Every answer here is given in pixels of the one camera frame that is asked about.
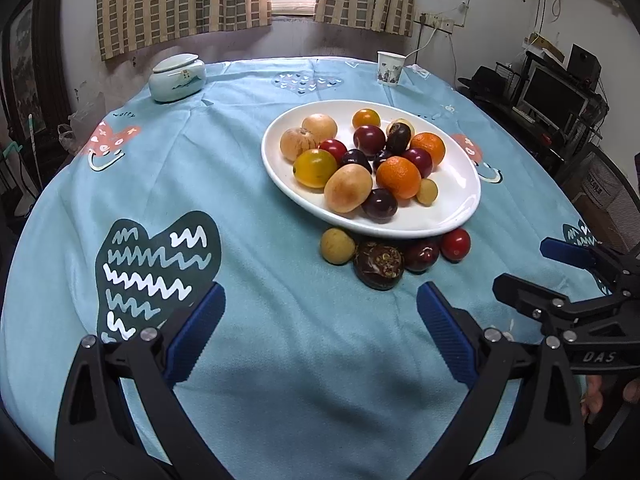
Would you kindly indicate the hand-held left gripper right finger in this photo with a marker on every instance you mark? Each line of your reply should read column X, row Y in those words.
column 445, row 332

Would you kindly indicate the light blue printed tablecloth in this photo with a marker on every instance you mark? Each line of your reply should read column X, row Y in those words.
column 250, row 270

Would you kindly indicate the black hat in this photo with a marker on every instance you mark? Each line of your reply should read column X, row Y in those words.
column 482, row 80

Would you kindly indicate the small orange tomato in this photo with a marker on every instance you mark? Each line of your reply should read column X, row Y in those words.
column 366, row 119

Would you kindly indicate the person's right hand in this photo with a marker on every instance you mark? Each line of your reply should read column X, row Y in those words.
column 595, row 395

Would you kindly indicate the orange mandarin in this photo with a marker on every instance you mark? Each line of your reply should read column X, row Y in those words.
column 431, row 147
column 398, row 177

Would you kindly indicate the small red cherry tomato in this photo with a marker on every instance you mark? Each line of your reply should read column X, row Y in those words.
column 455, row 244

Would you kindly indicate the black computer monitor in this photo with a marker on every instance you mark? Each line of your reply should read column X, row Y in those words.
column 555, row 95

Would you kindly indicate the black speaker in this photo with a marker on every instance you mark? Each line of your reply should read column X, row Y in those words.
column 584, row 62

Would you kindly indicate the dark framed picture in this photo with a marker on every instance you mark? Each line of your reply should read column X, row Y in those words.
column 20, row 60

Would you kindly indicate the black mesh chair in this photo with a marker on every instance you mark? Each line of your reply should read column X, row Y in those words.
column 605, row 195

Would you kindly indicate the dark red plum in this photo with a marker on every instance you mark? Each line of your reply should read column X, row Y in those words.
column 369, row 140
column 420, row 161

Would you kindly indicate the greenish yellow longan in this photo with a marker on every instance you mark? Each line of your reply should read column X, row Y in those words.
column 337, row 245

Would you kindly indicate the large dark brown mangosteen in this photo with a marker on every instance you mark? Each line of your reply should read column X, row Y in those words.
column 378, row 264

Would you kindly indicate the pale yellow longan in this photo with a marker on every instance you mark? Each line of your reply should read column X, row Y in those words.
column 427, row 191

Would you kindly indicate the large yellow pear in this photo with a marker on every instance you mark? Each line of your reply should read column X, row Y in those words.
column 347, row 187

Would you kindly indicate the white plastic bag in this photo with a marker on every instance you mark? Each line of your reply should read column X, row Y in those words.
column 69, row 137

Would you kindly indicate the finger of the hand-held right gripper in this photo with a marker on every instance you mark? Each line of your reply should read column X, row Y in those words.
column 525, row 297
column 565, row 251

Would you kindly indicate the small dark purple plum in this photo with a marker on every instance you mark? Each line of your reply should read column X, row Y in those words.
column 381, row 157

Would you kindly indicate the white power strip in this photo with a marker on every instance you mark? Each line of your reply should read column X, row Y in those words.
column 437, row 21

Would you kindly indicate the yellow tomato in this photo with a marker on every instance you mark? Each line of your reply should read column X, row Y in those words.
column 315, row 167

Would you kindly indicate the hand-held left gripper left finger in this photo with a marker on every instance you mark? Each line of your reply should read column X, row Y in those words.
column 197, row 332

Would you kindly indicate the wide striped checked curtain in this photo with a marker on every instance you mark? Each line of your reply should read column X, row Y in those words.
column 180, row 0

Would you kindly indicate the large dark purple plum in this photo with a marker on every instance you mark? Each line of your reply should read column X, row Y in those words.
column 380, row 205

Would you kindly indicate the printed paper cup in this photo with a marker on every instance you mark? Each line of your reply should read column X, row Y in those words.
column 390, row 69

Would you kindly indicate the small dark brown mangosteen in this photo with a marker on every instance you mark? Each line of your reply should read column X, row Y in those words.
column 398, row 138

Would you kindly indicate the pale green lidded ceramic jar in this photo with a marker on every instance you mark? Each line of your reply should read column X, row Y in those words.
column 177, row 80

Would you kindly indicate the white oval plate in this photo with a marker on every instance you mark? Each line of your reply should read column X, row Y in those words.
column 450, row 205

